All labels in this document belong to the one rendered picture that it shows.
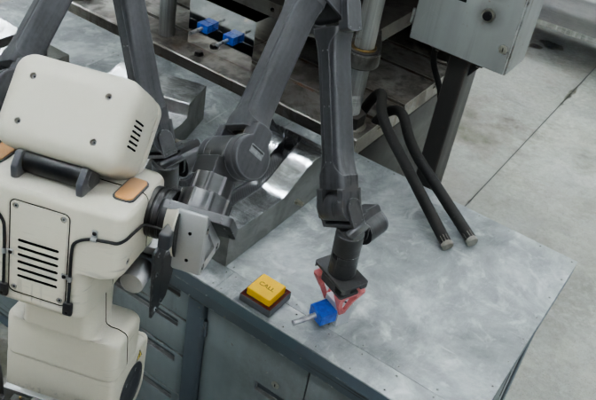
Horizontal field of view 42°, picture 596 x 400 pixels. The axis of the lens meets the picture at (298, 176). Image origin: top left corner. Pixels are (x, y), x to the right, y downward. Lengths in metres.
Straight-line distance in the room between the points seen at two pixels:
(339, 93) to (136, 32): 0.43
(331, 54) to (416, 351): 0.64
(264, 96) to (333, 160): 0.22
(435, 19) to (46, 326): 1.34
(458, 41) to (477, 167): 1.70
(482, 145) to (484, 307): 2.28
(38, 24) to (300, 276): 0.77
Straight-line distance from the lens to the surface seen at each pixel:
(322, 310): 1.65
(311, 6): 1.45
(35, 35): 1.49
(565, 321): 3.18
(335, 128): 1.49
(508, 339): 1.79
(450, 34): 2.24
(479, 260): 1.96
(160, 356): 2.12
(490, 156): 3.98
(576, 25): 5.19
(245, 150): 1.28
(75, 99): 1.22
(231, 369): 1.94
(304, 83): 2.55
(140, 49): 1.61
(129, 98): 1.20
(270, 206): 1.82
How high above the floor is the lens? 1.98
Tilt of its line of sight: 35 degrees down
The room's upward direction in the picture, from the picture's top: 10 degrees clockwise
